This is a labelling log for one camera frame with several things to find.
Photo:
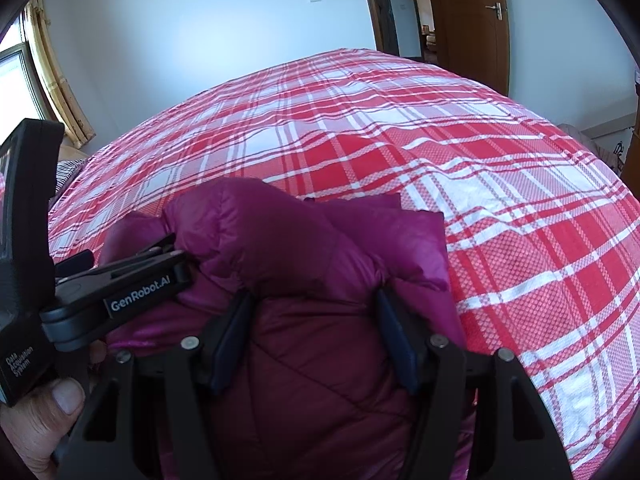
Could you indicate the person's left hand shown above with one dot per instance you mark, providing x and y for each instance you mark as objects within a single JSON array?
[{"x": 34, "y": 428}]

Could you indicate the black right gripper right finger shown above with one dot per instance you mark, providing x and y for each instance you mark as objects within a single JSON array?
[{"x": 480, "y": 412}]

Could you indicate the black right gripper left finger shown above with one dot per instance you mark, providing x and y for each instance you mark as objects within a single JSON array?
[{"x": 143, "y": 409}]

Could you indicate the yellow curtain right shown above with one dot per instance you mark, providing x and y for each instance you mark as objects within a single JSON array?
[{"x": 59, "y": 95}]

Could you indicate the magenta quilted down jacket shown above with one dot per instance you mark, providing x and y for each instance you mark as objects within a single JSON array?
[{"x": 316, "y": 397}]

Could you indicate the window with grey frame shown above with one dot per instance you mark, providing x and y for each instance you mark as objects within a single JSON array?
[{"x": 21, "y": 94}]

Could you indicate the silver door handle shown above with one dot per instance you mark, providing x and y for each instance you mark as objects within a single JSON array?
[{"x": 497, "y": 8}]

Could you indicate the striped grey pillow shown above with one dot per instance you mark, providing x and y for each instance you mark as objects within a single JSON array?
[{"x": 66, "y": 172}]

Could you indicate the brown wooden door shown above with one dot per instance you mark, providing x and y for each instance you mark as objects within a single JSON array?
[{"x": 472, "y": 43}]

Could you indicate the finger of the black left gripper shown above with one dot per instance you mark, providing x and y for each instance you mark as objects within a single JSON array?
[
  {"x": 96, "y": 301},
  {"x": 75, "y": 264}
]

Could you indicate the red white plaid bedsheet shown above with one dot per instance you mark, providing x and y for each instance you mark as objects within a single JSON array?
[{"x": 542, "y": 237}]

